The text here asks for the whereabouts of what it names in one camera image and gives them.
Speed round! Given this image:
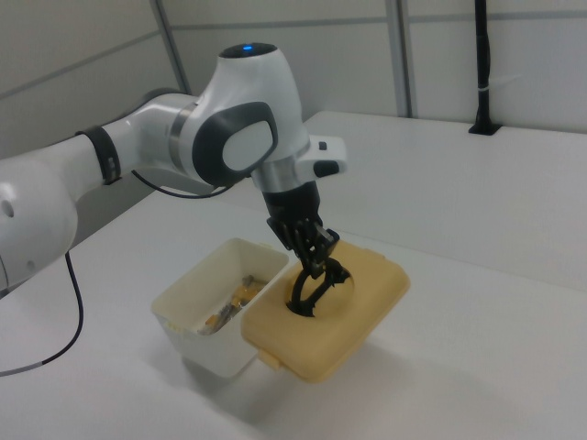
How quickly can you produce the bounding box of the grey partition post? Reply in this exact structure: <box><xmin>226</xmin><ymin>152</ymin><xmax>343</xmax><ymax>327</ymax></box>
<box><xmin>152</xmin><ymin>0</ymin><xmax>192</xmax><ymax>95</ymax></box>
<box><xmin>391</xmin><ymin>0</ymin><xmax>419</xmax><ymax>119</ymax></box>

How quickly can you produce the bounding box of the white plastic tool case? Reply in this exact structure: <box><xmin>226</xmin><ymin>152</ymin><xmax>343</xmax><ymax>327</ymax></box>
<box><xmin>150</xmin><ymin>236</ymin><xmax>291</xmax><ymax>380</ymax></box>

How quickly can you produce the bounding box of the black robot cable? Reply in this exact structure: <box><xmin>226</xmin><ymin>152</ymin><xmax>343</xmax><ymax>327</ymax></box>
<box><xmin>0</xmin><ymin>170</ymin><xmax>233</xmax><ymax>377</ymax></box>

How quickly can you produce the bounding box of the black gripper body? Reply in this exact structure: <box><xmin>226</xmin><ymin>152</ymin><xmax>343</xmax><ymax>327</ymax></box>
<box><xmin>263</xmin><ymin>181</ymin><xmax>323</xmax><ymax>226</ymax></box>

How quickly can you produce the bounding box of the black pole with clamp base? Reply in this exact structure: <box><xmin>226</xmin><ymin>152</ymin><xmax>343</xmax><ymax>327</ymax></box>
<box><xmin>467</xmin><ymin>0</ymin><xmax>502</xmax><ymax>137</ymax></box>

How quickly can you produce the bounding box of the tan lid with black handle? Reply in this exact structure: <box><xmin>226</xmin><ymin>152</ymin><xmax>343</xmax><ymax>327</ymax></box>
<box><xmin>240</xmin><ymin>241</ymin><xmax>412</xmax><ymax>385</ymax></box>

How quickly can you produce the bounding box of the black strap on arm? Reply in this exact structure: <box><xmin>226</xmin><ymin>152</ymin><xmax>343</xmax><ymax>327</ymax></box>
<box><xmin>75</xmin><ymin>124</ymin><xmax>123</xmax><ymax>185</ymax></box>

